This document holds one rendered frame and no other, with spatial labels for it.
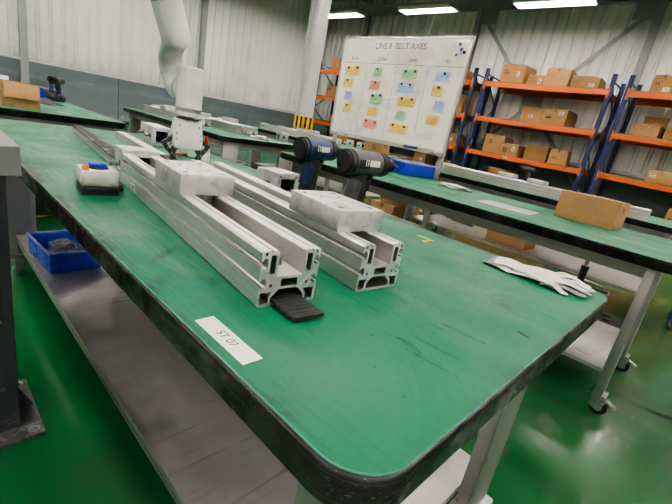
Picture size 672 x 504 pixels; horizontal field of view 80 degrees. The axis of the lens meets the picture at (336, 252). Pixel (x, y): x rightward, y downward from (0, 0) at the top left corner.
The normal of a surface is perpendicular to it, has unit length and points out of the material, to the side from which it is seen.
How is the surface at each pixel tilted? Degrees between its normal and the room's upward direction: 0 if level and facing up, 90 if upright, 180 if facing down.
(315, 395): 0
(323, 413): 0
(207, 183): 90
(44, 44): 90
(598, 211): 89
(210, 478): 0
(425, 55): 90
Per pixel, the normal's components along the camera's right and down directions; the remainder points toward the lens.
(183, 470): 0.18, -0.94
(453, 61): -0.69, 0.09
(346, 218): 0.62, 0.34
